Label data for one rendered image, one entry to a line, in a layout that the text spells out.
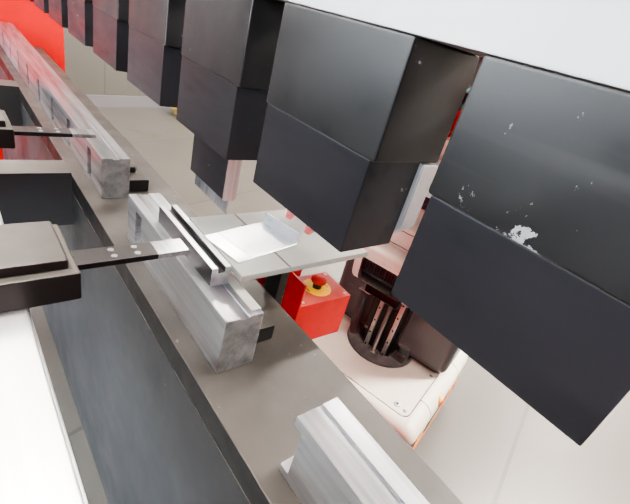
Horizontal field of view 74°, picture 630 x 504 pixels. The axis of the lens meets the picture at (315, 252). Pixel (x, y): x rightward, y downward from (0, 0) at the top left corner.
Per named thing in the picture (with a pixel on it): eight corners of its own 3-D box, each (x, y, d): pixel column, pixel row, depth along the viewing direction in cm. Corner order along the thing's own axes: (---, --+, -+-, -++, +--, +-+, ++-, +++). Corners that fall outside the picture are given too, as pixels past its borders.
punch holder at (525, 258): (632, 396, 27) (846, 155, 19) (587, 453, 22) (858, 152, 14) (449, 271, 36) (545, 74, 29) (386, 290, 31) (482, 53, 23)
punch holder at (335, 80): (407, 243, 39) (483, 57, 32) (343, 255, 34) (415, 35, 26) (313, 178, 49) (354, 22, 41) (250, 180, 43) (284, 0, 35)
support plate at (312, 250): (366, 256, 76) (368, 251, 76) (241, 282, 59) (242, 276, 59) (308, 211, 87) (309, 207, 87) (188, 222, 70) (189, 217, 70)
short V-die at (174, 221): (228, 282, 62) (231, 266, 60) (209, 286, 60) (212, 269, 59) (175, 219, 74) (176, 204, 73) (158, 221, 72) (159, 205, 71)
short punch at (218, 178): (232, 213, 57) (244, 146, 53) (219, 214, 56) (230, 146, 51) (201, 183, 63) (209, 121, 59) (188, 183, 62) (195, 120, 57)
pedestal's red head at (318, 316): (337, 331, 108) (358, 275, 100) (287, 347, 99) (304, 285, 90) (296, 287, 121) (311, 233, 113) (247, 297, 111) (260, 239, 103)
